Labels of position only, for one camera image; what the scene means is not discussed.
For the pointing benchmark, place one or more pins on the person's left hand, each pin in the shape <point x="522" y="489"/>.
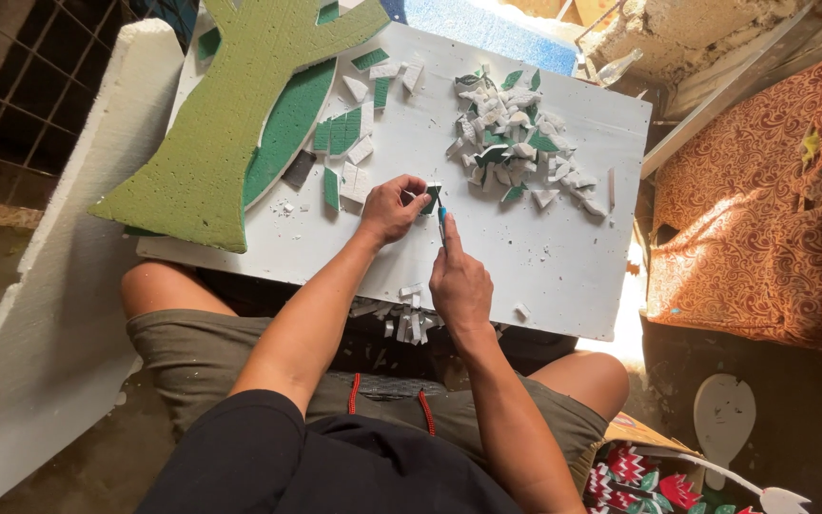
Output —
<point x="386" y="210"/>

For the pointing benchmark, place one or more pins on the person's right hand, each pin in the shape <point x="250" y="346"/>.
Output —
<point x="461" y="285"/>

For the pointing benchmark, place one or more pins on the small green foam piece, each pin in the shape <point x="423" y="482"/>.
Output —
<point x="432" y="194"/>

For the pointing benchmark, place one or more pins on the blue craft knife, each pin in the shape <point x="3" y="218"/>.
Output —
<point x="442" y="214"/>

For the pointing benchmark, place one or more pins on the heap of white foam strips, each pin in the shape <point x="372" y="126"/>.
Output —
<point x="407" y="325"/>

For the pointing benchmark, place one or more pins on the white foam work board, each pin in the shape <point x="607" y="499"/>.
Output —
<point x="525" y="264"/>

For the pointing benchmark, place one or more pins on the group of rectangular foam offcuts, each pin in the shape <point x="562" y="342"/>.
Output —
<point x="354" y="128"/>

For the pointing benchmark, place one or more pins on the dark grey foam rectangle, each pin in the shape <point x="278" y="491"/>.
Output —
<point x="300" y="168"/>

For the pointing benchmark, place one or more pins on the dark green curved foam cutout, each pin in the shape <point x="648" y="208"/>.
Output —
<point x="286" y="132"/>

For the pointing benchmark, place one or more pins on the pile of cut foam leaves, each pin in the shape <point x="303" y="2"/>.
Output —
<point x="514" y="139"/>

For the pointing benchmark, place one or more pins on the person's right leg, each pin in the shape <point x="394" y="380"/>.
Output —
<point x="586" y="382"/>

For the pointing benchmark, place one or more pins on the person's leg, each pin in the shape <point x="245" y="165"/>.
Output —
<point x="586" y="382"/>
<point x="168" y="285"/>

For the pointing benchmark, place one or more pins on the light green foam tree cutout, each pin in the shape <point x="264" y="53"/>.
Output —
<point x="218" y="128"/>

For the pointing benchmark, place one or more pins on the blue foam sheet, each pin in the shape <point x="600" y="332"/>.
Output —
<point x="482" y="32"/>

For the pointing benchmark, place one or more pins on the person's left leg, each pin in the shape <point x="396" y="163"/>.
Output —
<point x="168" y="285"/>

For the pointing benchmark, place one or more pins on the person's olive shorts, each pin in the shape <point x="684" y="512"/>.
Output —
<point x="197" y="357"/>

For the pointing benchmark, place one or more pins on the person's black shirt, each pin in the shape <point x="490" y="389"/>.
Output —
<point x="297" y="464"/>

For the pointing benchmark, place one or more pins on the box of red foam flowers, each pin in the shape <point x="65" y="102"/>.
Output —
<point x="632" y="478"/>

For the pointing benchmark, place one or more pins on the clear glass bottle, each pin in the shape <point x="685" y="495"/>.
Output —
<point x="614" y="68"/>

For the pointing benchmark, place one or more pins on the white spoon-shaped foam cutout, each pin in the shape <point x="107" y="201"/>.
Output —
<point x="723" y="418"/>

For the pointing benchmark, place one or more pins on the orange patterned cushion seat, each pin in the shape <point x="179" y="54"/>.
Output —
<point x="753" y="207"/>

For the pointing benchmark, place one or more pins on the large white styrofoam slab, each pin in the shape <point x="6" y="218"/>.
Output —
<point x="61" y="321"/>

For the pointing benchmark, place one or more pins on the white foam tulip on stem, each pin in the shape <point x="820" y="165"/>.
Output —
<point x="782" y="500"/>

